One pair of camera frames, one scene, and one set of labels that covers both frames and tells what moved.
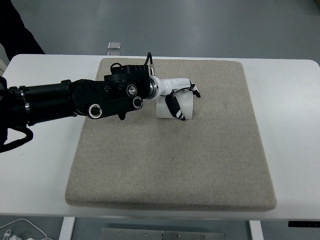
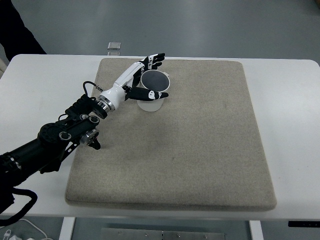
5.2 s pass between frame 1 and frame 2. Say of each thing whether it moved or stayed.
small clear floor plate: stayed
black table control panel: stayed
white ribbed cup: moved
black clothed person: stayed
